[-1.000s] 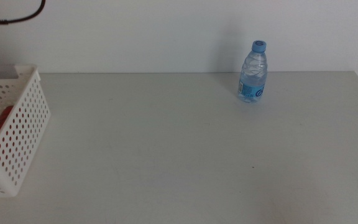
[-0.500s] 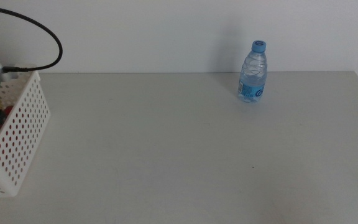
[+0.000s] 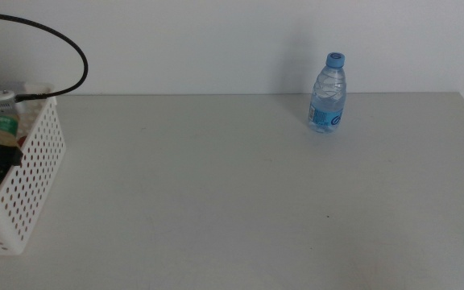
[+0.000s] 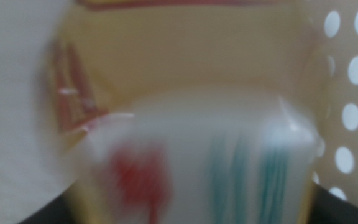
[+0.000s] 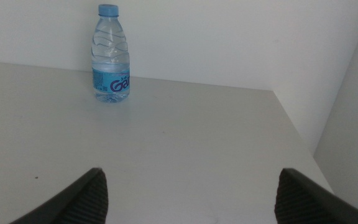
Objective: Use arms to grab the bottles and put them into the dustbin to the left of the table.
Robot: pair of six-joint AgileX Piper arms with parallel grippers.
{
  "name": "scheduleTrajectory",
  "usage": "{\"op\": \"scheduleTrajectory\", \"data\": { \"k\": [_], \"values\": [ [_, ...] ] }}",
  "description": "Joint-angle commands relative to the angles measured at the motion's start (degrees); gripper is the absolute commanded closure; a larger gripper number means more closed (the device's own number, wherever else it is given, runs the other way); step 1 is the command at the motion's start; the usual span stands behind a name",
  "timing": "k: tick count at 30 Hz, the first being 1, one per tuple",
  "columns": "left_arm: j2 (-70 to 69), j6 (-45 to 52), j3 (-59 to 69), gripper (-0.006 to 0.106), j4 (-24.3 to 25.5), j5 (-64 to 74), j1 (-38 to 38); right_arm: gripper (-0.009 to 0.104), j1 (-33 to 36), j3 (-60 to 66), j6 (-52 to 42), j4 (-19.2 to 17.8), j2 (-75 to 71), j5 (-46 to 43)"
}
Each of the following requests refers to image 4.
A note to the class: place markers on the white perforated plastic basket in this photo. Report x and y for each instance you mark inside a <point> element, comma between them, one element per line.
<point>337,93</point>

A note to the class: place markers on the yellow tea bottle green label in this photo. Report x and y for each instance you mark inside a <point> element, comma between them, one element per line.
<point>182,62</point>

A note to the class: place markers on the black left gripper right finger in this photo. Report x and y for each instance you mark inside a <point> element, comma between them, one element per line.
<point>334,211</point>

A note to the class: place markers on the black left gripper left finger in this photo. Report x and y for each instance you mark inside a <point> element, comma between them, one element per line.
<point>51,214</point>

